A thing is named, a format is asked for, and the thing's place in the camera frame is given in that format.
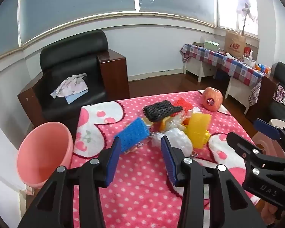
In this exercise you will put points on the red box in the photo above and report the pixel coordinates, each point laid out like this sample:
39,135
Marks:
247,51

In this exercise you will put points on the pink plastic basin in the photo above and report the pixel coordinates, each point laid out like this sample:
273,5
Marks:
42,156

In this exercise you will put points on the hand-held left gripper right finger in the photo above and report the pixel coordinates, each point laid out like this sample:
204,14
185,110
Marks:
168,159

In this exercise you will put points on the pink white stool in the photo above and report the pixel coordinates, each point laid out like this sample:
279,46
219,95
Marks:
260,139

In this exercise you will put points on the person's right hand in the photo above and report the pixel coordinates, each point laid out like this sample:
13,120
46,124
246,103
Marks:
270,215

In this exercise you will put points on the white table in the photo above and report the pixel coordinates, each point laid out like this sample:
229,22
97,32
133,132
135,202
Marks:
199,68

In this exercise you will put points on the checkered-cloth side table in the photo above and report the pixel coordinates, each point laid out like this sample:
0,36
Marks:
228,63

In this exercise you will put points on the black leather armchair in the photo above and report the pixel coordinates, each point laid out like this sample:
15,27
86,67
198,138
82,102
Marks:
71,61

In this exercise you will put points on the white foam net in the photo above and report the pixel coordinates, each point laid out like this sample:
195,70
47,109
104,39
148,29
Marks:
177,121

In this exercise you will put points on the orange blue toy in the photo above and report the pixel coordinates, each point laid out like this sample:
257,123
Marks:
263,68

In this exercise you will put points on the green box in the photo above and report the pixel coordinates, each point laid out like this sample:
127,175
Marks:
211,44

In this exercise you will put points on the red foam net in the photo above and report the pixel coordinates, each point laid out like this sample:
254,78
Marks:
183,103

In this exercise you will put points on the blue sponge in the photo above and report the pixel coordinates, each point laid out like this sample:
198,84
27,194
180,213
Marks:
133,133

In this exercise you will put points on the pink polka dot blanket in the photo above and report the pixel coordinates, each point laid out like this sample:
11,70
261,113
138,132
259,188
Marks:
137,194

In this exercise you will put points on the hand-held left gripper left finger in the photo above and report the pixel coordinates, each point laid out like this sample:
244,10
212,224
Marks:
112,162

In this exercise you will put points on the white plastic bag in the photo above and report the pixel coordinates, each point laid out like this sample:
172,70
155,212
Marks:
180,141

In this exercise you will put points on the brown paper bag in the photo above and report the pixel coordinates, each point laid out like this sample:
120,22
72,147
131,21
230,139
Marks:
235,45

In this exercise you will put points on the orange peel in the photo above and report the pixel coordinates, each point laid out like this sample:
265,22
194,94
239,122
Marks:
163,124

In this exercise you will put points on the black foam net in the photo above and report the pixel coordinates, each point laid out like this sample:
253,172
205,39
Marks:
160,110

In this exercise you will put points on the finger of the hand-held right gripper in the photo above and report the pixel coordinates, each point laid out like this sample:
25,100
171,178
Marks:
266,126
242,144

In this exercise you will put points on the black sofa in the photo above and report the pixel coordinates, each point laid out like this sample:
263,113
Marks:
282,73

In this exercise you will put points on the pale patterned cloth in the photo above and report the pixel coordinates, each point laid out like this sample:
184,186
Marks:
70,85

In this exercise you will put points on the red apple with sticker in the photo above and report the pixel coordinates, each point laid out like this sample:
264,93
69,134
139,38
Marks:
212,98

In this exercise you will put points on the light blue paper sheet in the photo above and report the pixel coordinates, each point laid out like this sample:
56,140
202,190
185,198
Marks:
74,97

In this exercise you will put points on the hanging white clothes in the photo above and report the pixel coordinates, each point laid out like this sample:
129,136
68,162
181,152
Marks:
244,0

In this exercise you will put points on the clear window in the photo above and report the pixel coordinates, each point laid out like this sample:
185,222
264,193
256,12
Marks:
228,7

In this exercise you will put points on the yellow plastic container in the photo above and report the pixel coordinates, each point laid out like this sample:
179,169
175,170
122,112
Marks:
199,129

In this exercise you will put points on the dark patterned cloth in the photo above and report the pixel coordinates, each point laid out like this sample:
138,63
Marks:
283,97

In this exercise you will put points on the frosted window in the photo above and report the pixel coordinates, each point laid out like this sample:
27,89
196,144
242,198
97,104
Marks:
85,2

